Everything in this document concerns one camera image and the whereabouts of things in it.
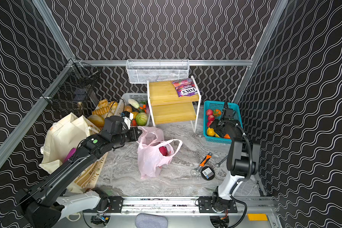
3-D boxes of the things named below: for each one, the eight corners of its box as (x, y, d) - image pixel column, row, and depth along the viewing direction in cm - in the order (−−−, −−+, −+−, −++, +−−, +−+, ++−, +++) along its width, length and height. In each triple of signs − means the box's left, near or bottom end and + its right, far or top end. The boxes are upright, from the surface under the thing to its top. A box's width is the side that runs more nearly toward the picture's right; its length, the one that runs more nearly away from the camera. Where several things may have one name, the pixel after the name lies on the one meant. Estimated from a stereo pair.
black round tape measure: (201, 180, 84) (202, 179, 83) (200, 167, 90) (200, 166, 88) (215, 180, 84) (216, 179, 83) (212, 167, 90) (213, 165, 88)
